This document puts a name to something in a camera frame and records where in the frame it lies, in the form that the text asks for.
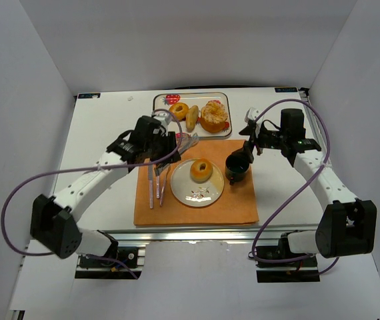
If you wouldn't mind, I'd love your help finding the golden bagel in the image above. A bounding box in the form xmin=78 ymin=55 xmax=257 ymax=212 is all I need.
xmin=190 ymin=158 xmax=213 ymax=183

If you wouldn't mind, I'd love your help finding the fork pink handle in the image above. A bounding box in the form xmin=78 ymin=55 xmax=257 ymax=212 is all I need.
xmin=159 ymin=166 xmax=171 ymax=207

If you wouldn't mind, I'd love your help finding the left table label sticker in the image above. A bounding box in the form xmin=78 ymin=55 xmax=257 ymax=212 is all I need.
xmin=77 ymin=93 xmax=101 ymax=99

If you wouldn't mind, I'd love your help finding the sugar topped round bread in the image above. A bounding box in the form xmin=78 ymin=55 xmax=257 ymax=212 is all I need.
xmin=199 ymin=100 xmax=228 ymax=133

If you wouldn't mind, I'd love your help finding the right table label sticker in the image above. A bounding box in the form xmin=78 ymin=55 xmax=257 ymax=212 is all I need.
xmin=274 ymin=87 xmax=299 ymax=93

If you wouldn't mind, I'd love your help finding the orange cloth placemat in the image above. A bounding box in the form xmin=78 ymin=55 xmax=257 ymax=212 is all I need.
xmin=134 ymin=139 xmax=259 ymax=226

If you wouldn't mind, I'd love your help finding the round white yellow plate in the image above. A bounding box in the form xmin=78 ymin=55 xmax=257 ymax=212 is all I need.
xmin=170 ymin=159 xmax=225 ymax=207

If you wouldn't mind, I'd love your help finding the spoon pink handle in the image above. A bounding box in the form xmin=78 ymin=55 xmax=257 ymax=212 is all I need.
xmin=155 ymin=176 xmax=161 ymax=199

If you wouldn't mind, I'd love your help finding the black cup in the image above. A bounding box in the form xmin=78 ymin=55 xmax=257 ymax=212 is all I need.
xmin=225 ymin=156 xmax=249 ymax=185

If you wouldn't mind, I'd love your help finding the elongated bread roll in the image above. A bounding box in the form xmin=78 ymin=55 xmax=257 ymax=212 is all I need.
xmin=185 ymin=105 xmax=199 ymax=132

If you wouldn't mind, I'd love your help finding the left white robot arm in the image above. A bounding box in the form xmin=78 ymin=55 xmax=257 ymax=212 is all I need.
xmin=30 ymin=109 xmax=181 ymax=261

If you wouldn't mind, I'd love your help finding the table label sticker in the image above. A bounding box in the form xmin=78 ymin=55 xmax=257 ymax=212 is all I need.
xmin=274 ymin=87 xmax=299 ymax=93
xmin=77 ymin=93 xmax=101 ymax=99

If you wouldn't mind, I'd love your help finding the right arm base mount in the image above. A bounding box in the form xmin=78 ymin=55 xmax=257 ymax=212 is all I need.
xmin=255 ymin=233 xmax=320 ymax=283

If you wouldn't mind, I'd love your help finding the aluminium table frame rail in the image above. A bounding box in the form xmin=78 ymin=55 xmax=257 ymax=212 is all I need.
xmin=19 ymin=226 xmax=314 ymax=267

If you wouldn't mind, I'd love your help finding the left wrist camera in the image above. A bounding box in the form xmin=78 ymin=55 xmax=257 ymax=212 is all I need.
xmin=151 ymin=111 xmax=172 ymax=129

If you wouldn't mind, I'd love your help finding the golden bagel far ring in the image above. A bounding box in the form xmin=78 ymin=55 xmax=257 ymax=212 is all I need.
xmin=168 ymin=102 xmax=190 ymax=121

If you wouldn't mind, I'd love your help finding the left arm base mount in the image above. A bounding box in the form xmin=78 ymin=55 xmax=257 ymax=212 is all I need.
xmin=75 ymin=243 xmax=145 ymax=280

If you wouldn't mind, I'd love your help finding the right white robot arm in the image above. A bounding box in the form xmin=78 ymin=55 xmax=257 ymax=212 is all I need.
xmin=227 ymin=108 xmax=377 ymax=264

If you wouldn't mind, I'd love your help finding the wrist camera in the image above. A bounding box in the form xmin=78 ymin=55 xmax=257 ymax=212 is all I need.
xmin=151 ymin=111 xmax=172 ymax=129
xmin=245 ymin=107 xmax=263 ymax=130

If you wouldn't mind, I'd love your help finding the table knife pink handle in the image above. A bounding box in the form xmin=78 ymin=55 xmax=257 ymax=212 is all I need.
xmin=147 ymin=165 xmax=153 ymax=209

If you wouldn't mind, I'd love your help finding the strawberry pattern rectangular tray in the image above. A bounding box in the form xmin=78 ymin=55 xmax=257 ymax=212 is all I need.
xmin=153 ymin=92 xmax=232 ymax=139

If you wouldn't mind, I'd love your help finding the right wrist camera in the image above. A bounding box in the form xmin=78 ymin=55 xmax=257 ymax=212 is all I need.
xmin=245 ymin=107 xmax=263 ymax=130

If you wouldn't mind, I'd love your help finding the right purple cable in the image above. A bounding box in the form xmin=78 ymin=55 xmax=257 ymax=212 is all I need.
xmin=248 ymin=99 xmax=341 ymax=275

